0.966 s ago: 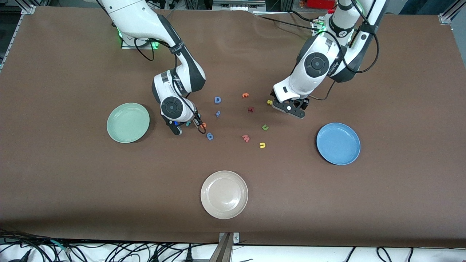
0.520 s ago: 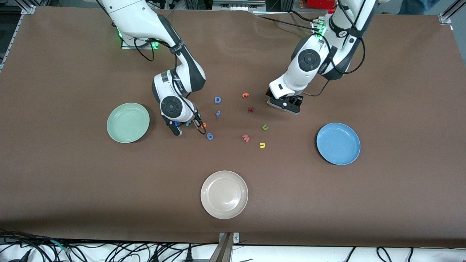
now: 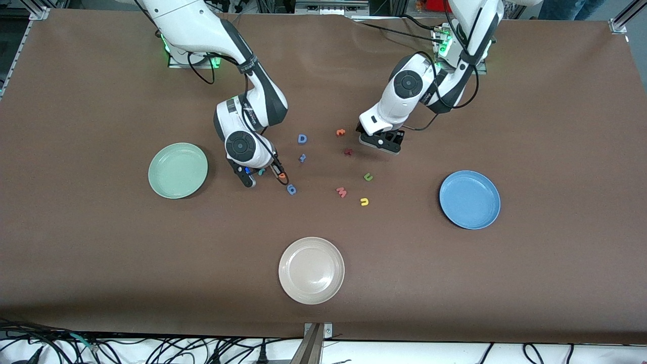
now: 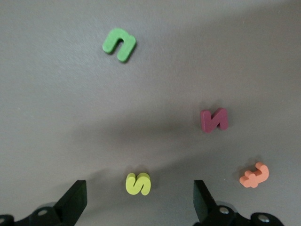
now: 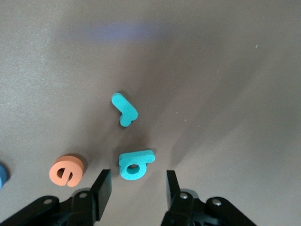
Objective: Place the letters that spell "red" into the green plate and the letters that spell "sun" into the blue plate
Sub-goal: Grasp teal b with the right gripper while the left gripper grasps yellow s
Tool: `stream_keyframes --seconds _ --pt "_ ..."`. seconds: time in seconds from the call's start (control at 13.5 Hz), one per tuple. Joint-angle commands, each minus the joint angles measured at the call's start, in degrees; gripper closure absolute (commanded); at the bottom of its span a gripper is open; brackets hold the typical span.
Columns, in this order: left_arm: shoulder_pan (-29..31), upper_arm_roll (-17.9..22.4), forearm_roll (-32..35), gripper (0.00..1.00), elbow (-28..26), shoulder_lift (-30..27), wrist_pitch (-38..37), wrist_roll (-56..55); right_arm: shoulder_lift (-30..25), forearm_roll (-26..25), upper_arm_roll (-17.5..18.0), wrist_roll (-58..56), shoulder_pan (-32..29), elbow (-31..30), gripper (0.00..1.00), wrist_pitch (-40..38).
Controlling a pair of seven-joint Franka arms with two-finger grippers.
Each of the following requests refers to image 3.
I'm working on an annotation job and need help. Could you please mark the person in blue jeans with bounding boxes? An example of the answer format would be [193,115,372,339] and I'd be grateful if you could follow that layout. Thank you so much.
[537,0,608,21]

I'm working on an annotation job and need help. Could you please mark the teal cable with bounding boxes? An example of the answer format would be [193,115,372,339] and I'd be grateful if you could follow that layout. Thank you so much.
[68,332,100,353]

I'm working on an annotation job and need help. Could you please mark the pale green plate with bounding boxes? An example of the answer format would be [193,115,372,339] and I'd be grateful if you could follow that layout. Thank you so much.
[148,142,209,200]

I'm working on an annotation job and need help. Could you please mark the black table cable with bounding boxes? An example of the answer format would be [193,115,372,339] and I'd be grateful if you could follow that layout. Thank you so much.
[402,14,445,32]
[353,19,440,42]

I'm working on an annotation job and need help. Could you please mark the beige plate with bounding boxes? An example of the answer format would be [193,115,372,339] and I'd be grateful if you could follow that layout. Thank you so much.
[278,236,346,306]

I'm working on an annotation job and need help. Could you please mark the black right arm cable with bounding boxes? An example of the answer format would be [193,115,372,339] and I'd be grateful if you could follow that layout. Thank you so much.
[186,51,290,186]

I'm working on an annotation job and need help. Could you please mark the blue plate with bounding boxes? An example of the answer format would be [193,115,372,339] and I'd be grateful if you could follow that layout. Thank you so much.
[438,170,502,231]

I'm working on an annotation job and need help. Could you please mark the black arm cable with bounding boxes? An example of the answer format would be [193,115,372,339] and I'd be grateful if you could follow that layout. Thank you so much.
[186,51,290,186]
[404,0,482,132]

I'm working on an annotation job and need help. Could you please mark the silver metal bracket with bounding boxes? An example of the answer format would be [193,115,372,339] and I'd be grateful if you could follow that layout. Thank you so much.
[290,322,334,364]

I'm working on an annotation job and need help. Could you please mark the grey metal rack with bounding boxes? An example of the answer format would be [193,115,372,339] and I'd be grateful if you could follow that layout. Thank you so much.
[294,0,371,16]

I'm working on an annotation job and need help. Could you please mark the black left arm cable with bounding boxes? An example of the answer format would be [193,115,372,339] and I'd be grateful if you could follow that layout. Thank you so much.
[404,0,482,132]

